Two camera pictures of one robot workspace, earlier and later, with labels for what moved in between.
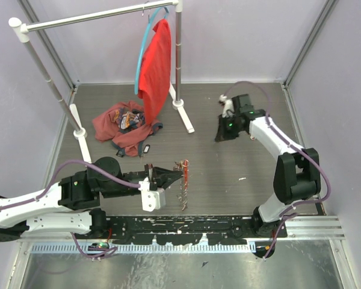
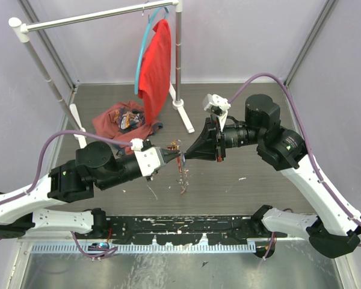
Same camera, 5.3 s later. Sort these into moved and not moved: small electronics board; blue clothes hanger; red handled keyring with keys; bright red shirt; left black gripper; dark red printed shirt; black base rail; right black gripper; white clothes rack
Moved: left black gripper; red handled keyring with keys; right black gripper
Not moved: small electronics board; black base rail; white clothes rack; bright red shirt; dark red printed shirt; blue clothes hanger
